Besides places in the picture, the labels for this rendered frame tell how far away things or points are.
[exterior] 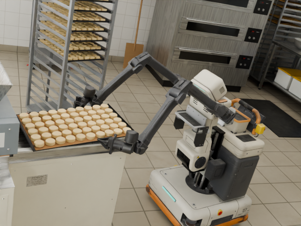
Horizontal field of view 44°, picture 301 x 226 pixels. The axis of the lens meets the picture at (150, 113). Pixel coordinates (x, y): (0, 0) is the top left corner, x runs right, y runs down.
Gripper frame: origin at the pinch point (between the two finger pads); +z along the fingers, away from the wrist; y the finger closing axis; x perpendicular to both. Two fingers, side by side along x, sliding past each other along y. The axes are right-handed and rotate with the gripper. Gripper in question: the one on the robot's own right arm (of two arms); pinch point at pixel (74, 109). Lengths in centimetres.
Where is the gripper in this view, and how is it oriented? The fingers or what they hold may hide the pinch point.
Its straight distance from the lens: 241.6
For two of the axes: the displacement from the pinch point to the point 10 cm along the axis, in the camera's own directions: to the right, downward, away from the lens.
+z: -2.4, 3.8, -8.9
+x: 9.6, 2.6, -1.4
